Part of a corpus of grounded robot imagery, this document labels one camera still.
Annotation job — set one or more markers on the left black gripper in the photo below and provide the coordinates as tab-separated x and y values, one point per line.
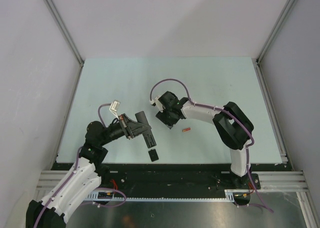
131	128

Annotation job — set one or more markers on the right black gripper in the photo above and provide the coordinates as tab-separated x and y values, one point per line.
162	117

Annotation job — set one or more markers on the black remote control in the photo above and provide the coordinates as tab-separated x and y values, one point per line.
148	135

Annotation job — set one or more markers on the black battery cover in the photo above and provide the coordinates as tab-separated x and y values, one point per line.
153	155

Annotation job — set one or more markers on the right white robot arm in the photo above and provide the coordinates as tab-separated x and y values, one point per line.
232	125

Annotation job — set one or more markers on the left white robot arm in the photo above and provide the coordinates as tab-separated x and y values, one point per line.
87	173

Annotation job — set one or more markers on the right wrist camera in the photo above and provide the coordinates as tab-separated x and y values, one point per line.
156	103

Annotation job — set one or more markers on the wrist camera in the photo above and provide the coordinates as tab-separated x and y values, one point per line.
113	108
156	103

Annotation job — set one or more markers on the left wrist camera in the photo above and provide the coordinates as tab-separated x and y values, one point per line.
113	108

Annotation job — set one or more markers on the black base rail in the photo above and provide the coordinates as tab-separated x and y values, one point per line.
169	180

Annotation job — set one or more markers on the white slotted cable duct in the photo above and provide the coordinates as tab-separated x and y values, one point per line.
102	196

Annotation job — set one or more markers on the left aluminium frame post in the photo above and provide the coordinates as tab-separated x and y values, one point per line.
53	10

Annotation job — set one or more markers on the aluminium frame post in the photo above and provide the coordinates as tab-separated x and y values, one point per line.
53	10
286	11

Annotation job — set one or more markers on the right aluminium frame post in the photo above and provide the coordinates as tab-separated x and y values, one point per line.
286	11

